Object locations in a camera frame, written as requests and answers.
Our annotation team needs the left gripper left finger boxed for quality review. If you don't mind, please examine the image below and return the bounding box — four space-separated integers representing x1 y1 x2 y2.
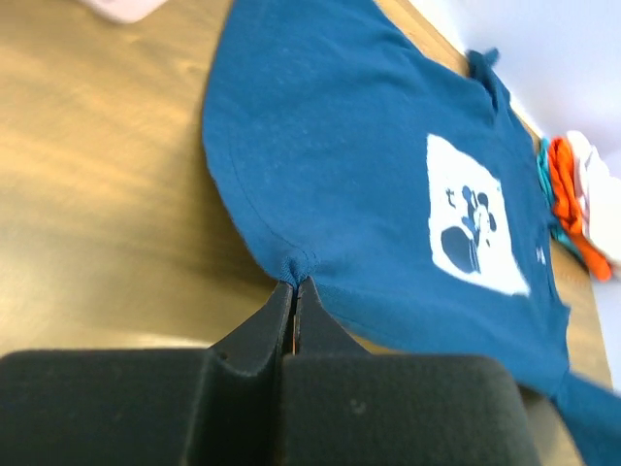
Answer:
1 283 294 465

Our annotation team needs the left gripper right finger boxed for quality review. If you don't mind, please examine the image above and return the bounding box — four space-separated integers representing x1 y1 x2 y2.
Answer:
278 280 539 465

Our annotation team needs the dark blue printed t-shirt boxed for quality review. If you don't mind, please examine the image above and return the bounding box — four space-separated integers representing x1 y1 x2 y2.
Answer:
203 0 620 465

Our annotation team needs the orange folded t-shirt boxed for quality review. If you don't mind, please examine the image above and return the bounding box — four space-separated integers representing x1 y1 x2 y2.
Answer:
547 137 612 282

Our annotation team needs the white folded t-shirt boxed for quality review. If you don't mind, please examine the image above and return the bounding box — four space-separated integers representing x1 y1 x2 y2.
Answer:
566 130 620 277

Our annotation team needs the white plastic laundry basket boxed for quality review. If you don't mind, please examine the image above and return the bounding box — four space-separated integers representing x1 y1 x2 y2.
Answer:
82 0 167 24

